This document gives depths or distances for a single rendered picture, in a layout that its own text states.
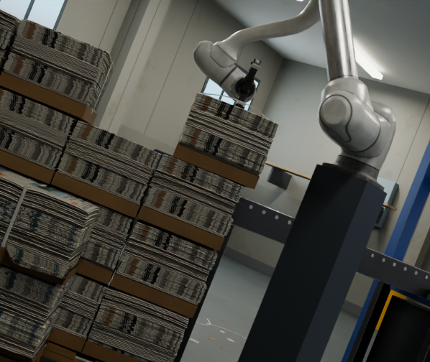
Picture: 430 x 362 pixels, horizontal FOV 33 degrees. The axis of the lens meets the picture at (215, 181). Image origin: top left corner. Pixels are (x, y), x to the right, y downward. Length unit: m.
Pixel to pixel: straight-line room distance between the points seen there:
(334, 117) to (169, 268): 0.71
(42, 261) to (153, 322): 0.48
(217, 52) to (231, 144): 0.57
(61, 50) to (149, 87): 6.37
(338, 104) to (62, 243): 0.95
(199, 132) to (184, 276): 0.46
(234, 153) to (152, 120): 6.59
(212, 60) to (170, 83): 6.20
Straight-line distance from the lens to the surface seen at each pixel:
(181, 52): 9.05
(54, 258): 2.09
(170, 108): 9.12
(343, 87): 2.42
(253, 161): 2.37
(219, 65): 2.82
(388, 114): 2.59
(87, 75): 2.38
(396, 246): 4.30
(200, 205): 2.36
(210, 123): 2.35
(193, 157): 2.36
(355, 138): 2.40
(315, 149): 10.16
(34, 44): 2.42
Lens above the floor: 0.78
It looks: 1 degrees up
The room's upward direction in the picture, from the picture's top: 22 degrees clockwise
